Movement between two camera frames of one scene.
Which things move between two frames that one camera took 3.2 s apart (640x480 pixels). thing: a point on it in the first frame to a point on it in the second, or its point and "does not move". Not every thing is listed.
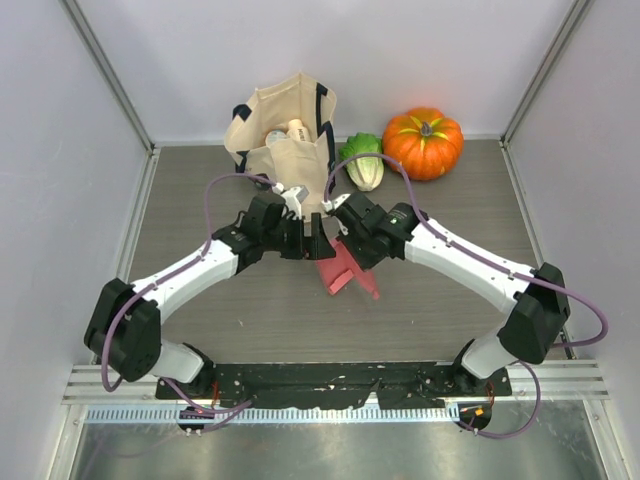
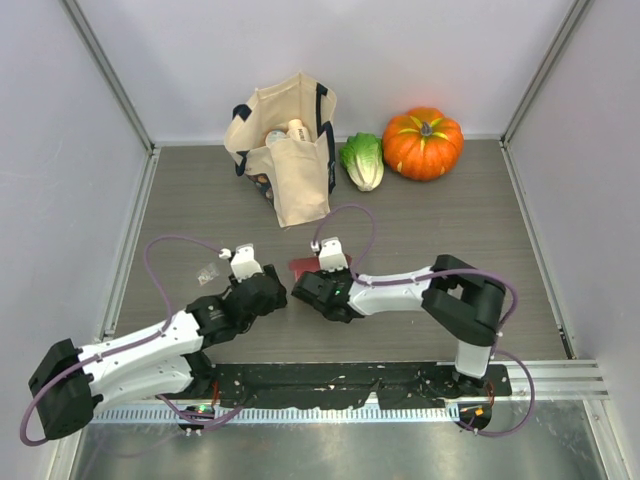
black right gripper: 366,262 to 328,273
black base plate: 397,386 does not move
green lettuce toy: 365,171 does not move
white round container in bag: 274,136 does not move
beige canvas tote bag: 310,165 does not move
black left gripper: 308,247 to 278,301
